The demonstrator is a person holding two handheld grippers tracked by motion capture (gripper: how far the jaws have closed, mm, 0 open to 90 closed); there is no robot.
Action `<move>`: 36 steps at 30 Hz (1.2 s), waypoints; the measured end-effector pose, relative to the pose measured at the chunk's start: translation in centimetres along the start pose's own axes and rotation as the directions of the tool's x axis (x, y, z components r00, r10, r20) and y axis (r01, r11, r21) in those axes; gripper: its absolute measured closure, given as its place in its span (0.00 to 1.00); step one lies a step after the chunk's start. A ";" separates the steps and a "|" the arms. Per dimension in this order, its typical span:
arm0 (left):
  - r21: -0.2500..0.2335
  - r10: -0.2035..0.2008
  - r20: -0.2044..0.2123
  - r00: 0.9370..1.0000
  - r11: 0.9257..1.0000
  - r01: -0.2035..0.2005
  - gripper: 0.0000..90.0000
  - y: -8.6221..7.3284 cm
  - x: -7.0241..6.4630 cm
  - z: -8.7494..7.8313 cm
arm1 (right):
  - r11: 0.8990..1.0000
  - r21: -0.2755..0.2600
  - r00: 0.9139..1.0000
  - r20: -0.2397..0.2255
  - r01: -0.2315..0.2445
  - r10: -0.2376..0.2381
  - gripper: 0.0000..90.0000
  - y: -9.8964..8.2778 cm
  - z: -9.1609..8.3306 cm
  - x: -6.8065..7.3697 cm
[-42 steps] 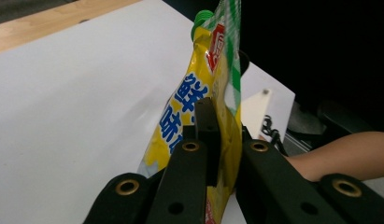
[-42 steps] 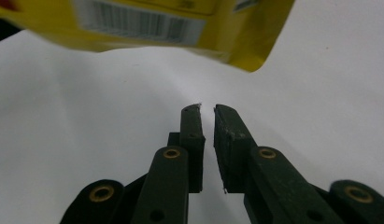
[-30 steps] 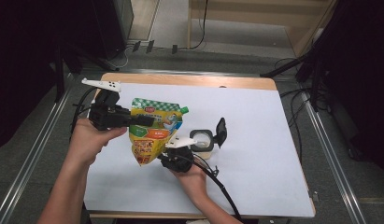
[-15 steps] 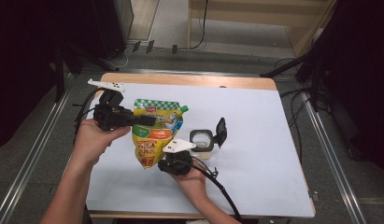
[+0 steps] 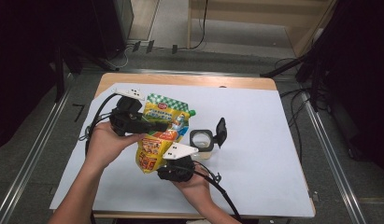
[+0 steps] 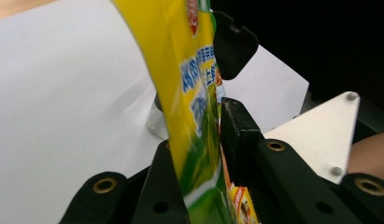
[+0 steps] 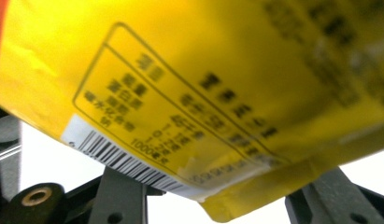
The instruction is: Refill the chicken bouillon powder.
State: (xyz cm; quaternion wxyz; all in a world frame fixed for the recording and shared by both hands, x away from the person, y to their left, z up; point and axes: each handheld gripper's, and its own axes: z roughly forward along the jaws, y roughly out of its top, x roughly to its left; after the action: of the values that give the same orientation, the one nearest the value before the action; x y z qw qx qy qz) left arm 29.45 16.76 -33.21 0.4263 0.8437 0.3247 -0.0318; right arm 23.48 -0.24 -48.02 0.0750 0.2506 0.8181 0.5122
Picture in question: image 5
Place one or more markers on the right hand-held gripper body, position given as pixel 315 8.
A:
pixel 177 165

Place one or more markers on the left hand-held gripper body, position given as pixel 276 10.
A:
pixel 127 116

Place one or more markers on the yellow green spouted pouch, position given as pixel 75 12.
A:
pixel 161 124

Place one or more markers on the clear jar with black lid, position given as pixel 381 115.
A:
pixel 208 140

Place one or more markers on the person's right hand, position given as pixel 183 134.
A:
pixel 194 186

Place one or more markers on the person's left hand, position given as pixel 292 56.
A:
pixel 107 146

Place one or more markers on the white object under table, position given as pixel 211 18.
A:
pixel 199 221

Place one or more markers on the wooden table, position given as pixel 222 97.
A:
pixel 211 81

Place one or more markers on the black metal stand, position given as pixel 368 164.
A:
pixel 74 59
pixel 308 62

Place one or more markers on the white paper sheet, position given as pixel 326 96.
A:
pixel 258 161

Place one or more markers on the black cabinet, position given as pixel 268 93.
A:
pixel 110 28

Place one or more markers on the dark curtain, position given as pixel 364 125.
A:
pixel 364 77
pixel 21 62

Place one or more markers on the metal floor rail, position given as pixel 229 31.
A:
pixel 333 155
pixel 27 161

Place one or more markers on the light wooden furniture frame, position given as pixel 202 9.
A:
pixel 242 12

